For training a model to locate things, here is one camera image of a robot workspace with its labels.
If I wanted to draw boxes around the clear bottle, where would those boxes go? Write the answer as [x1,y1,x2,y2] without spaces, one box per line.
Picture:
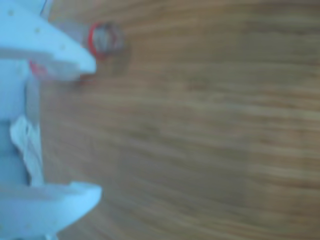
[28,21,126,82]

